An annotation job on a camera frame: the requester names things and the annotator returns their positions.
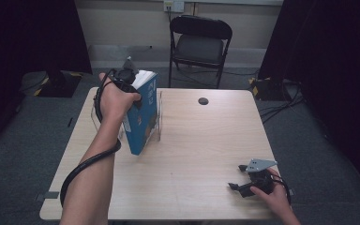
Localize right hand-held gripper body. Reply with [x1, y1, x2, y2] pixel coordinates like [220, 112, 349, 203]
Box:
[246, 158, 278, 194]

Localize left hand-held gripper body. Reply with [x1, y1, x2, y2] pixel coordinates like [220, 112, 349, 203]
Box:
[113, 55, 139, 93]

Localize blue book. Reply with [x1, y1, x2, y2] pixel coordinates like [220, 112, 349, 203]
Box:
[122, 69, 159, 157]

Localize clear acrylic file rack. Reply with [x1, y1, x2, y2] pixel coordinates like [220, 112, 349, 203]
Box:
[90, 89, 164, 143]

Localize person's left hand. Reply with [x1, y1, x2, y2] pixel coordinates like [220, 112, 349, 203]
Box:
[97, 71, 143, 125]

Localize person's right hand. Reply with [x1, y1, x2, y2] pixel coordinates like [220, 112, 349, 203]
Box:
[249, 168, 292, 217]

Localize black stand base yellow tape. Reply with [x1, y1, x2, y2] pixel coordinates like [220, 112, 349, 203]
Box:
[247, 76, 293, 102]
[34, 69, 84, 98]

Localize black folding chair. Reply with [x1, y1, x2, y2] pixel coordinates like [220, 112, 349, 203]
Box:
[168, 14, 233, 90]

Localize dark curtain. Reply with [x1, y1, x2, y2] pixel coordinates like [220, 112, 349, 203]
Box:
[0, 0, 94, 158]
[257, 0, 360, 200]

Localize black floor cables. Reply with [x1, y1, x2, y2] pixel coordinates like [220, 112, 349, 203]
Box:
[258, 80, 306, 125]

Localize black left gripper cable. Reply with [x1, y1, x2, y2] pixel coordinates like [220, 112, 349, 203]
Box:
[59, 67, 123, 208]

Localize white wall socket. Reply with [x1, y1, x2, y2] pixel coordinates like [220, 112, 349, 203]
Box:
[163, 0, 186, 14]

